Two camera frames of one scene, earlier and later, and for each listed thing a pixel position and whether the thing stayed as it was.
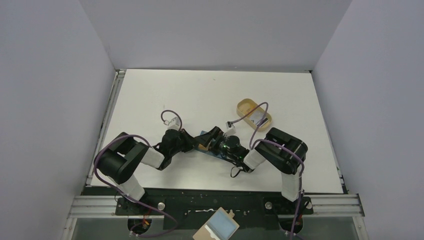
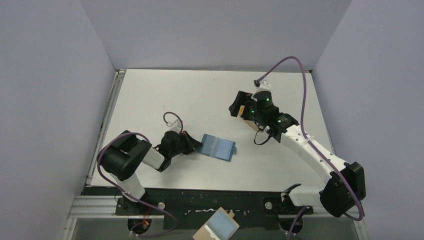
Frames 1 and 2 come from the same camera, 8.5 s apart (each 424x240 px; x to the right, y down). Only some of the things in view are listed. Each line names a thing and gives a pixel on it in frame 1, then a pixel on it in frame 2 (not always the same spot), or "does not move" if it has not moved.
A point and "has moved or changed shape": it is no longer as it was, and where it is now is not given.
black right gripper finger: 208,140 -> 240,99
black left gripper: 191,141 does not move
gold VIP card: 202,147 has moved or changed shape
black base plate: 188,209 does not move
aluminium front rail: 337,206 does not move
